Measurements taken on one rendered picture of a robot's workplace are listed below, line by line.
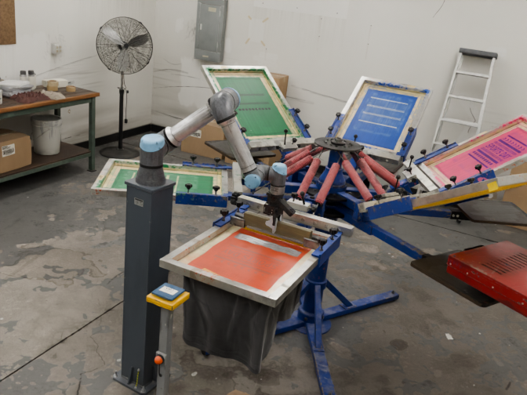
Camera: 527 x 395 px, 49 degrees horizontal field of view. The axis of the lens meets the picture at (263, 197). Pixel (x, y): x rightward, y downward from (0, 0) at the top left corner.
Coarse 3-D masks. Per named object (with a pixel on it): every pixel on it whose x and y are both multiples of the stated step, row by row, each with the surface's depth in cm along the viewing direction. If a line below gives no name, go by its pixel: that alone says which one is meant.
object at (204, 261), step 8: (240, 232) 308; (248, 232) 309; (224, 240) 297; (232, 240) 298; (240, 240) 299; (264, 240) 303; (272, 240) 304; (216, 248) 287; (248, 248) 291; (256, 248) 292; (200, 256) 277; (208, 256) 278; (192, 264) 269; (200, 264) 270; (208, 264) 271; (216, 264) 272; (224, 264) 272; (216, 272) 264; (224, 272) 265
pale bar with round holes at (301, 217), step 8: (240, 200) 333; (248, 200) 330; (256, 200) 331; (256, 208) 329; (264, 208) 327; (288, 216) 322; (296, 216) 319; (304, 216) 317; (312, 216) 317; (304, 224) 318; (312, 224) 316; (320, 224) 314; (328, 224) 312; (336, 224) 311; (344, 224) 312; (344, 232) 309; (352, 232) 310
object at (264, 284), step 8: (280, 240) 305; (264, 248) 293; (296, 248) 297; (304, 248) 298; (272, 256) 286; (280, 256) 287; (288, 256) 288; (288, 264) 280; (232, 272) 266; (240, 272) 267; (248, 272) 268; (272, 272) 270; (280, 272) 271; (240, 280) 260; (248, 280) 261; (256, 280) 262; (264, 280) 263; (272, 280) 263; (264, 288) 255
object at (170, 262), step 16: (192, 240) 285; (208, 240) 293; (176, 256) 269; (176, 272) 260; (192, 272) 256; (208, 272) 256; (304, 272) 267; (224, 288) 251; (240, 288) 247; (256, 288) 248; (288, 288) 251; (272, 304) 242
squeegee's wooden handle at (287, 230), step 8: (248, 216) 307; (256, 216) 305; (264, 216) 305; (248, 224) 308; (256, 224) 306; (264, 224) 304; (280, 224) 299; (288, 224) 298; (280, 232) 301; (288, 232) 299; (296, 232) 296; (304, 232) 294; (312, 232) 296
